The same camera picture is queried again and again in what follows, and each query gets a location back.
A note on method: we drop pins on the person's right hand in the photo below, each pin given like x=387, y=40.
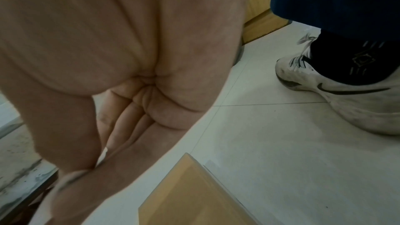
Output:
x=109, y=33

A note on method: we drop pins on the small brown cardboard box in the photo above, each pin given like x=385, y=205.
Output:
x=190, y=196

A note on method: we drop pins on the person's black right sock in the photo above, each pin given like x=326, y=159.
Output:
x=350, y=58

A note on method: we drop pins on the person's right white shoe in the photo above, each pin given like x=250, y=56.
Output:
x=359, y=100

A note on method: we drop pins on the large yellow-brown carton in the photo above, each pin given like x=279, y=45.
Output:
x=259, y=9

